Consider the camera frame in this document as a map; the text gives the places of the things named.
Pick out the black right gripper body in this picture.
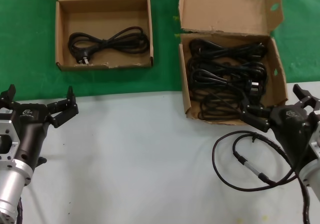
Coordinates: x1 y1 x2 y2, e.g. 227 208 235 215
268 105 320 174

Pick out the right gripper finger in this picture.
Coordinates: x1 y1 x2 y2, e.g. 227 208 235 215
240 93 274 134
292 83 320 115

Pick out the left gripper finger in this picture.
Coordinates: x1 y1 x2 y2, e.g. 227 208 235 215
0 84 17 109
46 85 80 128

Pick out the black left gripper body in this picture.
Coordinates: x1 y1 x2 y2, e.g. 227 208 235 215
12 102 53 170

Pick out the black power cord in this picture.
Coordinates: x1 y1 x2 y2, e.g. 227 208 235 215
186 56 270 94
188 39 266 59
68 26 150 65

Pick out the shallow open cardboard box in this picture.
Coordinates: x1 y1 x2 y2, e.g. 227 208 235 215
42 0 157 72

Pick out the torn open cardboard box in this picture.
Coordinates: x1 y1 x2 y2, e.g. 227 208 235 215
178 0 289 126

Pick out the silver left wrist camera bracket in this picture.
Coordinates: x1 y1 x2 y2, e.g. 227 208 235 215
0 108 21 171

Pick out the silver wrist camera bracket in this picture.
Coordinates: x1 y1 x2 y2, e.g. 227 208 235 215
308 108 320 160
0 108 21 171

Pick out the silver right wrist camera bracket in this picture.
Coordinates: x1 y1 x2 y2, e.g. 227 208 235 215
308 108 320 160

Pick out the black cable with silver connector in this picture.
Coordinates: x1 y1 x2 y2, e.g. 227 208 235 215
211 130 304 192

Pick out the thin black cable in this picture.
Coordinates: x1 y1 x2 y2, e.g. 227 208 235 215
199 91 251 121

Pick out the braided right arm cable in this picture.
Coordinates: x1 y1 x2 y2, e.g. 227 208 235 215
298 181 314 224

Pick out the braided arm cable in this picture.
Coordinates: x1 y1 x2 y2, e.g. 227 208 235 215
298 181 314 224
15 198 25 224

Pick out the braided left arm cable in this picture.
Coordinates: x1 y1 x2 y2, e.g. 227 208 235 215
15 198 25 224

